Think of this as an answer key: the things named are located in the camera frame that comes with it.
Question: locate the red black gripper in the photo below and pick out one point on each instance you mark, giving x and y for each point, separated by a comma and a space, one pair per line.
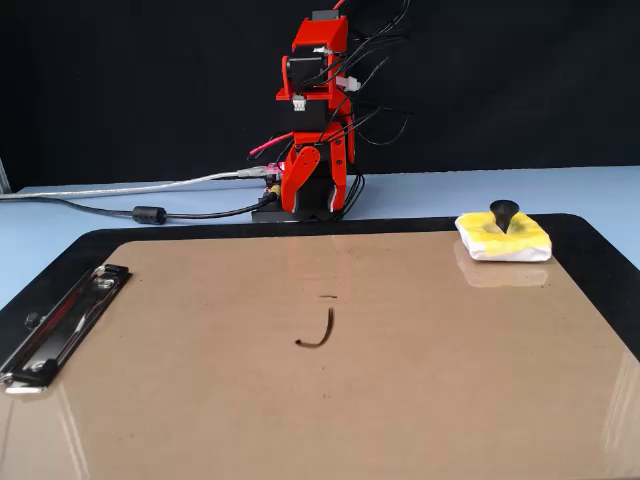
325, 137

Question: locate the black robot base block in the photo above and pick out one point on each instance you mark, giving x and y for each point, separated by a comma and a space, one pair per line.
280, 215

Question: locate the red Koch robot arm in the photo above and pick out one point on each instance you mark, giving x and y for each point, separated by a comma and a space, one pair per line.
320, 37

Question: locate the robot controller circuit board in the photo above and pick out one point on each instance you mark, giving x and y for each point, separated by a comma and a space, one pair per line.
273, 171

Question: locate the black rubber mat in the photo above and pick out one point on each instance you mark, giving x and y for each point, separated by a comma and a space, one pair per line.
200, 232

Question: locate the dark curved marker stroke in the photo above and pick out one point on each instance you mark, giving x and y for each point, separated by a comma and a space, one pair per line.
326, 332

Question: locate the brown clipboard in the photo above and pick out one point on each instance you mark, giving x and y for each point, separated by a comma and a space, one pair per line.
350, 400

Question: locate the black backdrop cloth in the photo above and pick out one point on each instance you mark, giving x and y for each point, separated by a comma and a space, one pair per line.
100, 75

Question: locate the metal clipboard clip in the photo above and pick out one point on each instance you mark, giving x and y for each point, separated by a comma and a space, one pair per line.
65, 325

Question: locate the grey metal post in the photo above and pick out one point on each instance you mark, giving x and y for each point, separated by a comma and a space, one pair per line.
3, 175

